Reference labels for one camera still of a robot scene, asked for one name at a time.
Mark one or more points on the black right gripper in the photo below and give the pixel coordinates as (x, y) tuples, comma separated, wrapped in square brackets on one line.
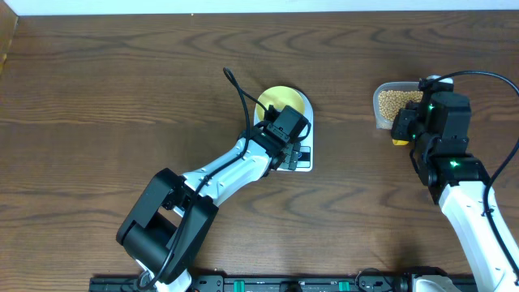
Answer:
[(404, 116)]

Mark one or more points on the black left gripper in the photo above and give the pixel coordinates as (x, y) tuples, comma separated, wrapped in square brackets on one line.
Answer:
[(291, 156)]

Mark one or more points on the yellow measuring scoop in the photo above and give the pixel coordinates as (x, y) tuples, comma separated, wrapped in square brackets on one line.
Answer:
[(400, 142)]

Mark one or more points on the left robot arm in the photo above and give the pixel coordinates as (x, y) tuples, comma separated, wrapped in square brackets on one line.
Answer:
[(166, 227)]

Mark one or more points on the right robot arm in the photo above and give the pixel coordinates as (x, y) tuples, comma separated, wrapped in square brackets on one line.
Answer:
[(459, 183)]

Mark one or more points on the pale yellow plastic bowl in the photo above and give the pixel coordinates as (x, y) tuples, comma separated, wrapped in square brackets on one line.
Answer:
[(280, 96)]

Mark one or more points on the clear plastic container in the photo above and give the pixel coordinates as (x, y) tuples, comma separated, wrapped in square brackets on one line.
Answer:
[(380, 121)]

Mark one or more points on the pile of soybeans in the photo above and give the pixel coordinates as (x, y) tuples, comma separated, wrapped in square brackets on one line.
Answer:
[(390, 101)]

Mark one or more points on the cardboard panel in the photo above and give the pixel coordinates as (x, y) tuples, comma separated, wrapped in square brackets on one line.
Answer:
[(8, 24)]

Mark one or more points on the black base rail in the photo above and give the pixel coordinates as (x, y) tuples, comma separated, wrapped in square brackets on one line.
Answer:
[(369, 279)]

